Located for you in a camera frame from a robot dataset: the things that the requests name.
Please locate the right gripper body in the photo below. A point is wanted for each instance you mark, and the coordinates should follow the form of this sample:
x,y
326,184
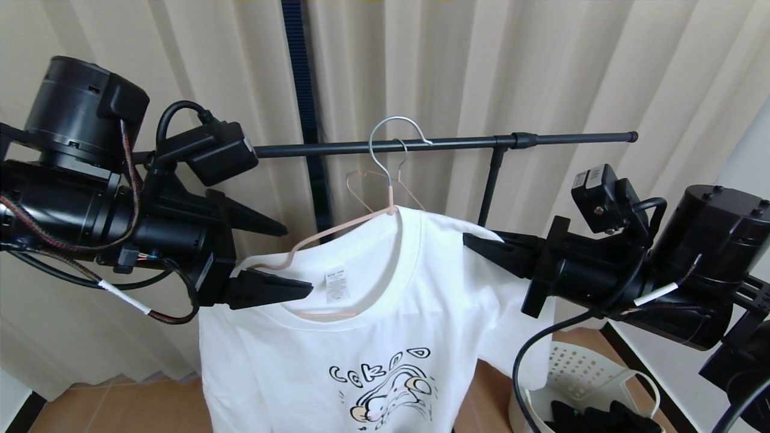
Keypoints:
x,y
583,276

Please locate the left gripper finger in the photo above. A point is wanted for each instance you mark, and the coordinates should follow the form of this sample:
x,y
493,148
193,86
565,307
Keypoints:
x,y
246,218
264,290

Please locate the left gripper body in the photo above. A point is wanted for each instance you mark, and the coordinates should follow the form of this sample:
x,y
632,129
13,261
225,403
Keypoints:
x,y
180,234

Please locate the black garment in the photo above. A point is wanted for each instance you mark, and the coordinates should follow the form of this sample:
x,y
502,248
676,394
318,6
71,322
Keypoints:
x,y
601,421

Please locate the pink clothes hanger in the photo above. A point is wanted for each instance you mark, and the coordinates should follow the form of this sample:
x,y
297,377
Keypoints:
x,y
391,201
360,193

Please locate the white printed shirt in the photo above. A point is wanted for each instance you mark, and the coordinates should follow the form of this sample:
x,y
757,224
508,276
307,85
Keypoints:
x,y
421,313

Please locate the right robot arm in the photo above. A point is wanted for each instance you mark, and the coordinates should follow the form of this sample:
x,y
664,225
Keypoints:
x,y
710,234

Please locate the white laundry basket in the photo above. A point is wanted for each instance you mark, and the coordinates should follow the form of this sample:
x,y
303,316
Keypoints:
x,y
571,367

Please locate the black clothes rack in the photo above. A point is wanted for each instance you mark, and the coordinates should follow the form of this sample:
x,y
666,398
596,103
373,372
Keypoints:
x,y
481,142

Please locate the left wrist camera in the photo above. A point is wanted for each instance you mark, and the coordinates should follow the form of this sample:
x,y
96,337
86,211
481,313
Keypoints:
x,y
222,153

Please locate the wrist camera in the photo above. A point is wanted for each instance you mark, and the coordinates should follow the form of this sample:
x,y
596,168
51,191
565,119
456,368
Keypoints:
x,y
222,153
601,192

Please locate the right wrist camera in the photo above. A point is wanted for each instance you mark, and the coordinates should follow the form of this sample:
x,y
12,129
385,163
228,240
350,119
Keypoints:
x,y
601,192

